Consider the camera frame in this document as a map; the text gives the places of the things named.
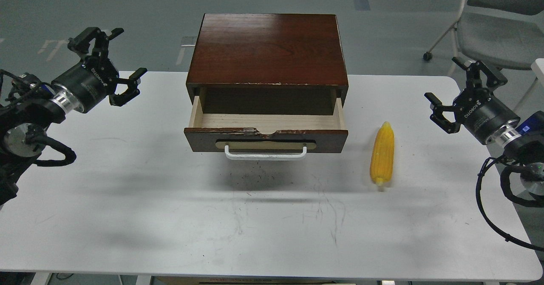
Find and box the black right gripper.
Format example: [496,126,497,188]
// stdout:
[424,57,520,144]

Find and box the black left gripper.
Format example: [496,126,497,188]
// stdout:
[52,27,148,113]

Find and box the yellow corn cob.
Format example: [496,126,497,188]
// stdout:
[370,121,395,192]

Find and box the wooden drawer with white handle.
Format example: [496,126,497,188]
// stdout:
[183,97,349,161]

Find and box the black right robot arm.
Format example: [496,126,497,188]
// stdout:
[425,57,544,251]

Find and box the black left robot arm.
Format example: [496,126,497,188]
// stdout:
[0,27,147,204]

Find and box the dark wooden drawer cabinet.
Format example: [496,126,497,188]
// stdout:
[186,13,349,101]

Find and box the grey office chair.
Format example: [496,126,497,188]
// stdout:
[423,0,544,113]

